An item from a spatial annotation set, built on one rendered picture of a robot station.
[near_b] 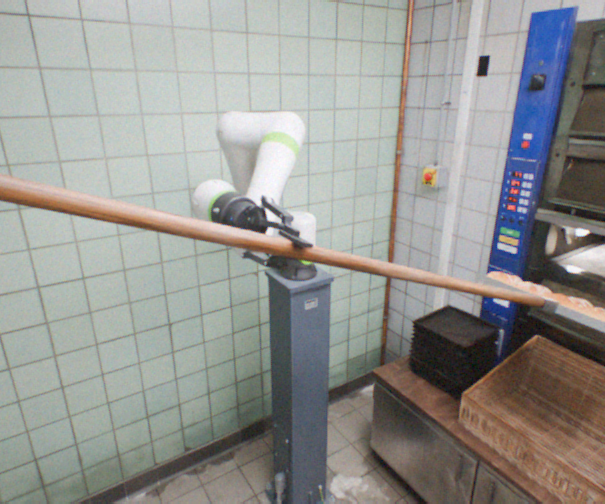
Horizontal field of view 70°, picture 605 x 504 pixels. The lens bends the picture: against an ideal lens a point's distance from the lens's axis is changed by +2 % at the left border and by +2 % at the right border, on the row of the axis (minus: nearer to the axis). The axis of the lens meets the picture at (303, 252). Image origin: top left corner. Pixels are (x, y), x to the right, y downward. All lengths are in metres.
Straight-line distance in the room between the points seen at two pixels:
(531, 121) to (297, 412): 1.53
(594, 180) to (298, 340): 1.28
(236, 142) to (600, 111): 1.32
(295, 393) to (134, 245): 0.90
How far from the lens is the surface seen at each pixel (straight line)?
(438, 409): 2.07
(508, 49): 2.17
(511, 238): 2.14
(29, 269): 1.90
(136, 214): 0.60
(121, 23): 1.84
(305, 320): 1.69
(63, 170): 1.81
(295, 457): 2.08
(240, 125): 1.38
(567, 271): 2.09
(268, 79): 2.04
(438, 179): 2.30
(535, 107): 2.05
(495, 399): 2.17
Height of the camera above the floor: 1.89
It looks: 21 degrees down
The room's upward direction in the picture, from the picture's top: straight up
